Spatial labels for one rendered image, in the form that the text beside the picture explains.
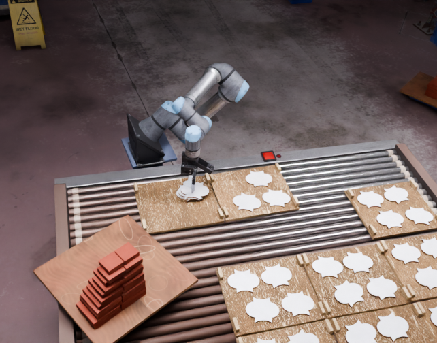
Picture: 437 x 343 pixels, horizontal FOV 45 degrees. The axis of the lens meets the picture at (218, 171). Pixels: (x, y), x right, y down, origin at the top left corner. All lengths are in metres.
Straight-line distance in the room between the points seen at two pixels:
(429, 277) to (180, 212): 1.25
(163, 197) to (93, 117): 2.26
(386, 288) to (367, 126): 2.77
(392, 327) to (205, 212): 1.03
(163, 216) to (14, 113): 2.70
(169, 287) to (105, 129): 2.68
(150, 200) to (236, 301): 0.74
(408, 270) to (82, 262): 1.52
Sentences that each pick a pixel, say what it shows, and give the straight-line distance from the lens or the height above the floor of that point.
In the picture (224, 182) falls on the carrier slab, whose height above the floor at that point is 0.94.
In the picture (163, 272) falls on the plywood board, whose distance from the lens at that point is 2.32.
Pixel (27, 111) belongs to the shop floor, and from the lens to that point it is 5.08.
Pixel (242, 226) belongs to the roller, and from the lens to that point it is 2.68.
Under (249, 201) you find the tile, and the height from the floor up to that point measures 0.94.
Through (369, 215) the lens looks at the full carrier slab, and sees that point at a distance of 2.87.
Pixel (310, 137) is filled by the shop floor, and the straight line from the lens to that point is 4.82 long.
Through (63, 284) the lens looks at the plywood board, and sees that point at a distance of 2.33.
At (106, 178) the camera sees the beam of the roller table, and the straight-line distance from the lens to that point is 2.91.
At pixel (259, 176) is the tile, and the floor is 0.94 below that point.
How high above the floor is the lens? 2.90
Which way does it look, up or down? 42 degrees down
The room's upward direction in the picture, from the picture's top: 5 degrees clockwise
